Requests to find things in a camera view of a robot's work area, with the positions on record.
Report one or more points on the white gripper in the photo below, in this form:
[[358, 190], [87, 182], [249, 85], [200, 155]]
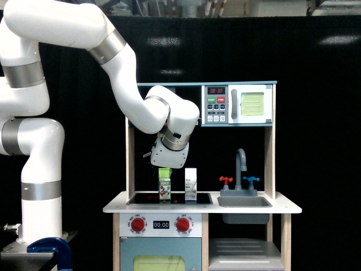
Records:
[[166, 158]]

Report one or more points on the left red stove knob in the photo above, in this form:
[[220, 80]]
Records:
[[137, 224]]

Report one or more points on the grey lower shelf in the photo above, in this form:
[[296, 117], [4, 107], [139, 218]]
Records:
[[243, 254]]

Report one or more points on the blue C-clamp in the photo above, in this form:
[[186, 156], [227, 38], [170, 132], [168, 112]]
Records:
[[59, 246]]

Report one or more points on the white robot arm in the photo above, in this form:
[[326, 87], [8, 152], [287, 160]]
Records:
[[69, 149]]

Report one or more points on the wooden toy kitchen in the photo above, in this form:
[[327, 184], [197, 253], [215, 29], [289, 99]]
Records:
[[212, 151]]

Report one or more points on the white milk carton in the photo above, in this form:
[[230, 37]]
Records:
[[190, 184]]

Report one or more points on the white toy microwave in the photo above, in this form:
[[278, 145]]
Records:
[[249, 104]]

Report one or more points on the right red stove knob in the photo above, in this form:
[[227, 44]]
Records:
[[182, 225]]

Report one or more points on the red stove knob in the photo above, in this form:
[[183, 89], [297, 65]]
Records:
[[137, 224], [182, 225]]

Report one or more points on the grey toy sink basin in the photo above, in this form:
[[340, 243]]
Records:
[[243, 209]]

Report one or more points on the black toy stovetop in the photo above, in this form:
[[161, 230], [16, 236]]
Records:
[[152, 198]]

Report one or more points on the green juice box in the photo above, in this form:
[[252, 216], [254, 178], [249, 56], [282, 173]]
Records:
[[165, 183]]

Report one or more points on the blue tap handle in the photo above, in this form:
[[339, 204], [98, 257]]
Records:
[[251, 180]]

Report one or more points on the grey metal base plate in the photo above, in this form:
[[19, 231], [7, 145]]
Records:
[[15, 256]]

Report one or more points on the red tap handle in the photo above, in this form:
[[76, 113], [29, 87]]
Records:
[[226, 181]]

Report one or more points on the teal toy oven door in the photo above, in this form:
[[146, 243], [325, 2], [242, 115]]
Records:
[[160, 253]]

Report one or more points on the grey toy faucet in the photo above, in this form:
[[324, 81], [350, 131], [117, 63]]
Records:
[[240, 167]]

